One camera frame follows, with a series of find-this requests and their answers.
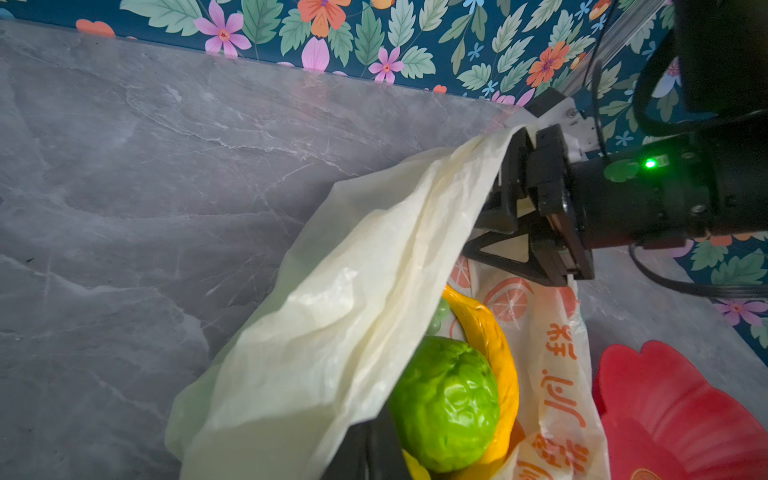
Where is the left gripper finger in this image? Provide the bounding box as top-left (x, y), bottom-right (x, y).
top-left (323, 413), bottom-right (412, 480)

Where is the red flower-shaped plastic plate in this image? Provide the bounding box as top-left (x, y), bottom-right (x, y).
top-left (593, 341), bottom-right (767, 479)

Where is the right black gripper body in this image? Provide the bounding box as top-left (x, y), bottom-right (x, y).
top-left (462, 124), bottom-right (595, 287)

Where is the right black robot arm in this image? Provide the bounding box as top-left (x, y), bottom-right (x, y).
top-left (463, 1), bottom-right (767, 287)

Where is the yellow fake banana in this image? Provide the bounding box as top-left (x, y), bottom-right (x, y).
top-left (442, 284), bottom-right (521, 480)

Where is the green fake lime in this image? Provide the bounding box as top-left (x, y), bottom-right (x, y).
top-left (389, 336), bottom-right (500, 473)

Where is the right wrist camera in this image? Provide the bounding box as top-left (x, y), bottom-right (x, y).
top-left (524, 88), bottom-right (599, 163)

